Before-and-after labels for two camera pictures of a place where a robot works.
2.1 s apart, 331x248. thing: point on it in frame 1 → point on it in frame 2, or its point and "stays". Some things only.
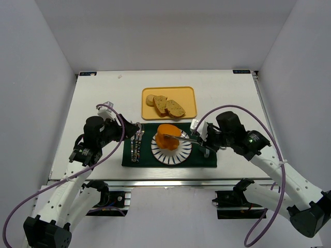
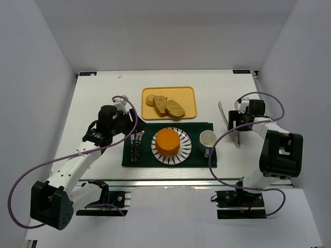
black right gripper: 207,139 → 235,120
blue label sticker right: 241,72 stays
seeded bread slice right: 174,109 stays
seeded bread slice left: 160,102 stays
